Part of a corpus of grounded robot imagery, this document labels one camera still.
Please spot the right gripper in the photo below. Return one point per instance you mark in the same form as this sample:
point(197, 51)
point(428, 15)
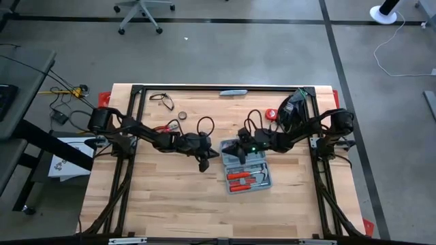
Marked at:
point(257, 141)

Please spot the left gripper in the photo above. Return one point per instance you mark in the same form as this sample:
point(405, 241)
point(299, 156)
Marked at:
point(195, 144)

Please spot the grey plastic tool case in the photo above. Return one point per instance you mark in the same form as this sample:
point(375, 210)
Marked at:
point(259, 161)

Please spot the red bit holder strip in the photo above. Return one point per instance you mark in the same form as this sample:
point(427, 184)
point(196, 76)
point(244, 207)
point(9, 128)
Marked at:
point(243, 182)

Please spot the red tape measure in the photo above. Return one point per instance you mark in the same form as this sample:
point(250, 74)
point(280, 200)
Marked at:
point(271, 114)

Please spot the black tape roll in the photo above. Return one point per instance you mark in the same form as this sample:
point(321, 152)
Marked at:
point(179, 115)

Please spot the grey utility knife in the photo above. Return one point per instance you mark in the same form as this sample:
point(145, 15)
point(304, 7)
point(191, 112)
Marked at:
point(233, 92)

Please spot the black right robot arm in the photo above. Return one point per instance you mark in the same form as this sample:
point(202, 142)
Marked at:
point(306, 129)

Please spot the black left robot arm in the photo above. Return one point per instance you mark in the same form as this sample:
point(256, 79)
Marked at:
point(143, 131)

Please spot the black work gloves pair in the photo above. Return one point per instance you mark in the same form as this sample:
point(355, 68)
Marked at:
point(291, 105)

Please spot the clear safety glasses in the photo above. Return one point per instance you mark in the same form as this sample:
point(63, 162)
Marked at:
point(160, 96)

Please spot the white cardboard box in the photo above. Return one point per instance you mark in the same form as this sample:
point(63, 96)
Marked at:
point(68, 163)

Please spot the black side table legs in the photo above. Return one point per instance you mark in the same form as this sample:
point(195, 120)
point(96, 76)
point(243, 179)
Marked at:
point(51, 143)

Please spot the office chair base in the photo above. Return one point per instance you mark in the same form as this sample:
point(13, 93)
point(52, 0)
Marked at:
point(139, 8)

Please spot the white round-base floor stand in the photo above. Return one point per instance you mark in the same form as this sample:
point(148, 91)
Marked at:
point(381, 17)

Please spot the low grey side table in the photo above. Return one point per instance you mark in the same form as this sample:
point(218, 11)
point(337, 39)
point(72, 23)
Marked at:
point(10, 163)

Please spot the grey metal floor foot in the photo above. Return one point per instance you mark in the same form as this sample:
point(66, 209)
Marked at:
point(431, 102)

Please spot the black keyboard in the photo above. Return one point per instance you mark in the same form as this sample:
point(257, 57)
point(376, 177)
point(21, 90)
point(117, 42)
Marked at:
point(7, 100)

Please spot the small white plug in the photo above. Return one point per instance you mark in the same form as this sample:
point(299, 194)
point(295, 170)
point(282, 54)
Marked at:
point(423, 24)

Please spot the grey metal table leg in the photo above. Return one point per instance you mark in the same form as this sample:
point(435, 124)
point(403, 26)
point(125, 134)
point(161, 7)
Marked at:
point(427, 7)

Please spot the black aluminium table frame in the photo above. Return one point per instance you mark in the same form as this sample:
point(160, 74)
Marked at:
point(190, 88)

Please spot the black table edge rail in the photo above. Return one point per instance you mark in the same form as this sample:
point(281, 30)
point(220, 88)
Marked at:
point(187, 242)

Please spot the black clamp with grey bracket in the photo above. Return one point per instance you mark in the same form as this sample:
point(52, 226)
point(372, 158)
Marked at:
point(98, 140)

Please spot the silver rail bracket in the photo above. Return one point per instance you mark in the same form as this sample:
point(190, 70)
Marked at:
point(316, 242)
point(127, 241)

